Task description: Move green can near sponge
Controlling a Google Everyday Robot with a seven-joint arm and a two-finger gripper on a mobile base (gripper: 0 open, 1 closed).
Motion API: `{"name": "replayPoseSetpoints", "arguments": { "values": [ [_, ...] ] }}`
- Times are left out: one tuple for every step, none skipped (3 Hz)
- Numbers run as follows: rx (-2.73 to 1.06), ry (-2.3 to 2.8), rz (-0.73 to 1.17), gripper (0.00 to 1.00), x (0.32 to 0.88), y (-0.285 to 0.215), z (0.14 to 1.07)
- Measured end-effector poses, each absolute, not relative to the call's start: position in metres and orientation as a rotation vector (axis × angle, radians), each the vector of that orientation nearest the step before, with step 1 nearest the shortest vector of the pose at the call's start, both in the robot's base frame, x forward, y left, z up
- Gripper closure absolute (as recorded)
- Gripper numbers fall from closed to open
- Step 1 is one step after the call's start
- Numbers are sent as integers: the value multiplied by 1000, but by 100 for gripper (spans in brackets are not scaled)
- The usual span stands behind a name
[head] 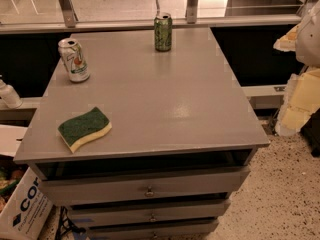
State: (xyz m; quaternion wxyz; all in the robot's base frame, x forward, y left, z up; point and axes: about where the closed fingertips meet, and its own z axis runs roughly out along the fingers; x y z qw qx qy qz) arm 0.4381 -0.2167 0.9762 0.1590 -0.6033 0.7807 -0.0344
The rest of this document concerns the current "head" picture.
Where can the bottom grey drawer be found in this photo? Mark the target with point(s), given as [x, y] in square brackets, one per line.
[153, 230]

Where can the green yellow sponge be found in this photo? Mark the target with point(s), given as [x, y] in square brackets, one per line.
[84, 128]

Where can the white 7up can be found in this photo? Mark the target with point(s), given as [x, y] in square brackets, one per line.
[73, 59]

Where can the metal window frame rail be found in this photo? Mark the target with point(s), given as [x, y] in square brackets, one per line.
[36, 16]

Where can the white cardboard box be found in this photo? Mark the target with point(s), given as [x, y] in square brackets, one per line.
[24, 208]

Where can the top grey drawer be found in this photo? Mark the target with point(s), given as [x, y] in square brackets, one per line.
[145, 186]

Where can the grey drawer cabinet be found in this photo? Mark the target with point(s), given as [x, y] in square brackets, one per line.
[170, 111]

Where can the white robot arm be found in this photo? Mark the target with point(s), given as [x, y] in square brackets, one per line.
[302, 93]

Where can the white plastic bottle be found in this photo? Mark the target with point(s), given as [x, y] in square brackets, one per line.
[9, 95]

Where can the grey drawer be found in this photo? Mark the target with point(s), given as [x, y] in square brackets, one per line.
[145, 186]
[153, 230]
[150, 213]

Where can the green soda can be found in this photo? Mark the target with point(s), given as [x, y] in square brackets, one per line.
[163, 32]

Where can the middle grey drawer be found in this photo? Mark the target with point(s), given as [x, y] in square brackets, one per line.
[150, 213]

